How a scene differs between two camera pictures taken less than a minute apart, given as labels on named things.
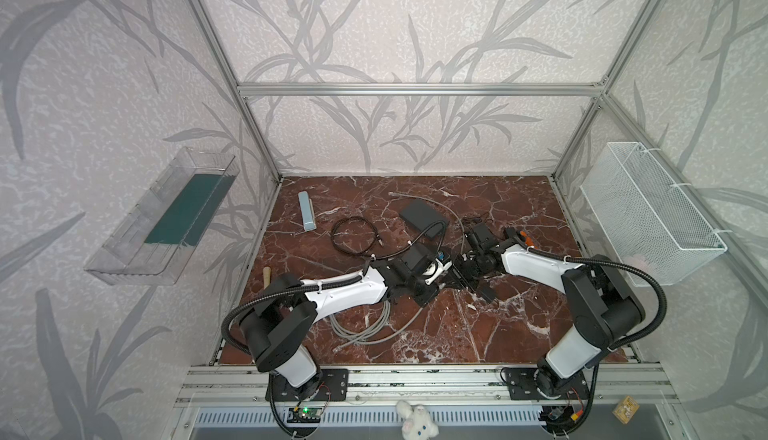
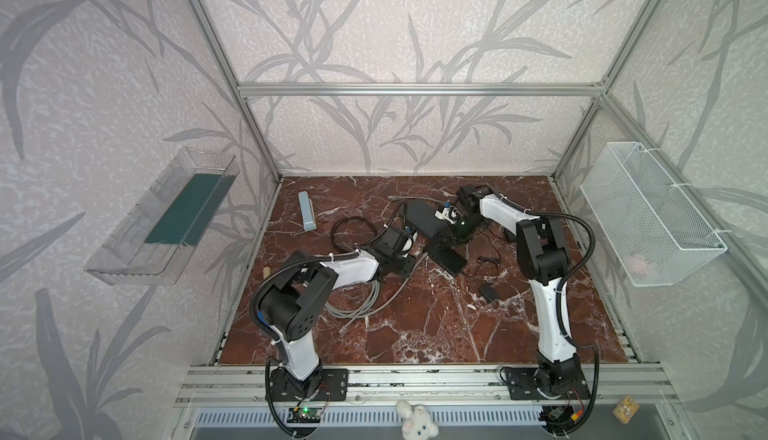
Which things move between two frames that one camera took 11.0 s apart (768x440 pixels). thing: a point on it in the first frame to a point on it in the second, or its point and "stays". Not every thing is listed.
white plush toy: x=417 y=424 stays
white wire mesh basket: x=643 y=217 stays
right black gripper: x=475 y=266 to x=442 y=242
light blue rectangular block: x=307 y=211 stays
